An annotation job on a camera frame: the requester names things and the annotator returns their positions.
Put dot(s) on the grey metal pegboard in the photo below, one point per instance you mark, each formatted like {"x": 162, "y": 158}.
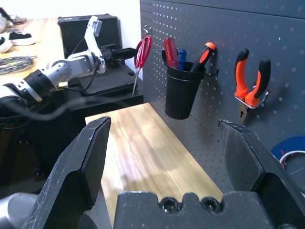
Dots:
{"x": 238, "y": 28}

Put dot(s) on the metal peg hook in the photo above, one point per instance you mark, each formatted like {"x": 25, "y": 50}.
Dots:
{"x": 147, "y": 29}

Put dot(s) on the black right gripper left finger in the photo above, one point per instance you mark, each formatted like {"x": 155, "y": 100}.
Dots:
{"x": 78, "y": 157}

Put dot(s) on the wooden side table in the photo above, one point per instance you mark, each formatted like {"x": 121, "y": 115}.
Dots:
{"x": 47, "y": 43}

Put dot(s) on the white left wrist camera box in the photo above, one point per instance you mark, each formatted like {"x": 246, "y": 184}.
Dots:
{"x": 91, "y": 40}

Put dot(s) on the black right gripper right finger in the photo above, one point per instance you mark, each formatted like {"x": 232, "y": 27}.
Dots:
{"x": 245, "y": 155}

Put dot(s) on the blue tape roll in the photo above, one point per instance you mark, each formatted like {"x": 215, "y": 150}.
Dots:
{"x": 286, "y": 143}

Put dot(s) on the orange black pliers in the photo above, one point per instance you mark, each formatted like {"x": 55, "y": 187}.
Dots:
{"x": 240, "y": 78}

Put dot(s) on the black plastic cup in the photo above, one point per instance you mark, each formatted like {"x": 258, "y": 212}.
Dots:
{"x": 181, "y": 95}

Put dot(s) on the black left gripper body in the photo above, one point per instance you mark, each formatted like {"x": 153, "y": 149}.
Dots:
{"x": 110, "y": 56}

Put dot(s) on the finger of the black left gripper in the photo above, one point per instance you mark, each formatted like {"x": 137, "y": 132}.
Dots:
{"x": 125, "y": 53}

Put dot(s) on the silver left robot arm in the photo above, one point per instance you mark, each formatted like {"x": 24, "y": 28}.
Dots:
{"x": 59, "y": 69}

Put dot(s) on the orange black screwdriver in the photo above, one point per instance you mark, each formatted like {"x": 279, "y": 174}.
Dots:
{"x": 202, "y": 57}

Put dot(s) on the black equipment case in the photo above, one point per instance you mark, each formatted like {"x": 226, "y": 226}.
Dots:
{"x": 107, "y": 83}

